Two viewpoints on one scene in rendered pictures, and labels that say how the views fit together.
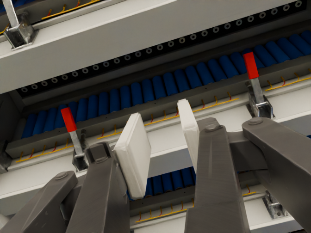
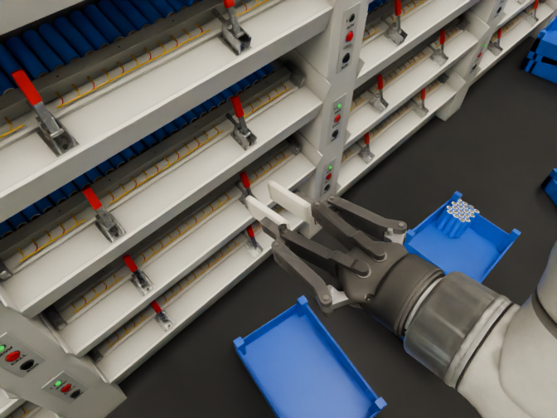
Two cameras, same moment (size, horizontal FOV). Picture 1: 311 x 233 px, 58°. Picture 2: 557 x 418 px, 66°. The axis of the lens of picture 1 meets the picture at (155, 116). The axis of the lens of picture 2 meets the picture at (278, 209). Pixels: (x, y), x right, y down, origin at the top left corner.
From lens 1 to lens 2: 41 cm
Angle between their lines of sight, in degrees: 47
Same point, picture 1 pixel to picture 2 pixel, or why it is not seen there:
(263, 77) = not seen: hidden behind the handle
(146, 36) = (177, 111)
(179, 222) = (181, 245)
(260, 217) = (242, 214)
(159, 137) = (172, 182)
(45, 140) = (47, 226)
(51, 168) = (74, 250)
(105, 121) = (112, 184)
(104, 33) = (147, 119)
